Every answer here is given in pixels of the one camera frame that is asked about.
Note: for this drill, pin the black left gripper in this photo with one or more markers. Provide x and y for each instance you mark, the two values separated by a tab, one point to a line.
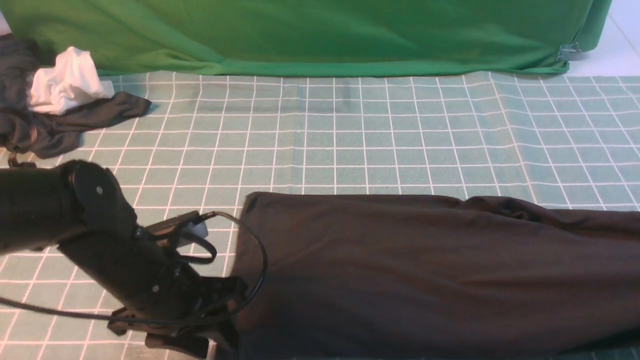
177	318

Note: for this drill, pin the dark gray long-sleeve top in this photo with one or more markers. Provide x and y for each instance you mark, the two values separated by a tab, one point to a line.
411	276

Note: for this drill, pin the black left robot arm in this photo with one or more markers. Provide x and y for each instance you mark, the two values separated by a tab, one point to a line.
79	208

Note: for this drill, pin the crumpled dark gray garment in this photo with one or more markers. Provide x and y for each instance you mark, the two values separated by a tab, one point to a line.
44	134

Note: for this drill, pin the crumpled white cloth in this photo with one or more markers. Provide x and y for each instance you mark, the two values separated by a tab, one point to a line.
72	82

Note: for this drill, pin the green backdrop cloth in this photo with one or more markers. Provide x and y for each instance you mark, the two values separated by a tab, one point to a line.
312	38

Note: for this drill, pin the green checkered tablecloth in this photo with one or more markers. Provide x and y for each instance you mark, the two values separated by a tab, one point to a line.
208	141

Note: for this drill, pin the metal binder clip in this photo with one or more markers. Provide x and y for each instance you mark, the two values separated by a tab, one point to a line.
569	52

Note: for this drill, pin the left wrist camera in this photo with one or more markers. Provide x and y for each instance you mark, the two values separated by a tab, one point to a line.
176	232

